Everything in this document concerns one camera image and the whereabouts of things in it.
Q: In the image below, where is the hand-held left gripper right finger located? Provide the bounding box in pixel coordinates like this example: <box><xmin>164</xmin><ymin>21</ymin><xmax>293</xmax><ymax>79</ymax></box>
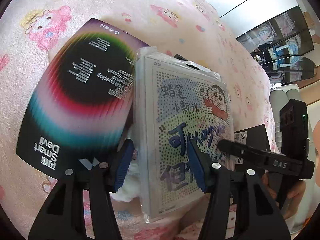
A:
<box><xmin>186</xmin><ymin>142</ymin><xmax>292</xmax><ymax>240</ymax></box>

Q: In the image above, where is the person's right hand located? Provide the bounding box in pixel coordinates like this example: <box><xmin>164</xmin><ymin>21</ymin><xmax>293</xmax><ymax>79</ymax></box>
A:
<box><xmin>262</xmin><ymin>174</ymin><xmax>307</xmax><ymax>218</ymax></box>

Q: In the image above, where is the white fluffy item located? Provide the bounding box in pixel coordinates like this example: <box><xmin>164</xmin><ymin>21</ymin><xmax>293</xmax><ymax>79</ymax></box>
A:
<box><xmin>111</xmin><ymin>127</ymin><xmax>145</xmax><ymax>202</ymax></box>

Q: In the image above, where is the small black labelled box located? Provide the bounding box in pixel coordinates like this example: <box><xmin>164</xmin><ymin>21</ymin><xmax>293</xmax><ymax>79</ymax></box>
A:
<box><xmin>234</xmin><ymin>124</ymin><xmax>272</xmax><ymax>165</ymax></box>

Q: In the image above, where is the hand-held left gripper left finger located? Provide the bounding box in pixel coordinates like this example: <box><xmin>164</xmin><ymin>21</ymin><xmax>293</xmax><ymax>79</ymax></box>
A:
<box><xmin>28</xmin><ymin>138</ymin><xmax>135</xmax><ymax>240</ymax></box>

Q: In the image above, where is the black glass display cabinet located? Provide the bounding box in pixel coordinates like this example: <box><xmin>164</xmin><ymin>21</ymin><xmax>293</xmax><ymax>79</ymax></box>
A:
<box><xmin>236</xmin><ymin>5</ymin><xmax>315</xmax><ymax>84</ymax></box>

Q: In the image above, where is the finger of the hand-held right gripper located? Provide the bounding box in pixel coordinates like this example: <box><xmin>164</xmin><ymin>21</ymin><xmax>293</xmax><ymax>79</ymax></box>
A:
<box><xmin>216</xmin><ymin>139</ymin><xmax>273</xmax><ymax>169</ymax></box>

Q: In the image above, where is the black rainbow-print box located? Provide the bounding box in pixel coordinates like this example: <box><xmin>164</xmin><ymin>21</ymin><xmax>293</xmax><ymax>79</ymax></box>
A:
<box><xmin>15</xmin><ymin>18</ymin><xmax>150</xmax><ymax>182</ymax></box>

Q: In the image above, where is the grey-green padded headboard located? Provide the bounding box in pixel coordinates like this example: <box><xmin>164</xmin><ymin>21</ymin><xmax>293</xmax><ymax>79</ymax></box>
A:
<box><xmin>270</xmin><ymin>84</ymin><xmax>300</xmax><ymax>155</ymax></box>

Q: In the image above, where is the pink printed blanket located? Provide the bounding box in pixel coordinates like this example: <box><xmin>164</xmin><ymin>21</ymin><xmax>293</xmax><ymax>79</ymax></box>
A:
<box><xmin>0</xmin><ymin>0</ymin><xmax>280</xmax><ymax>240</ymax></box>

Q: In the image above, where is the white cartoon-print packet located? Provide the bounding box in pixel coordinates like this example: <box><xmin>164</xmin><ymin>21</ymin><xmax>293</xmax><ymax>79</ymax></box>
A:
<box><xmin>130</xmin><ymin>45</ymin><xmax>235</xmax><ymax>223</ymax></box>

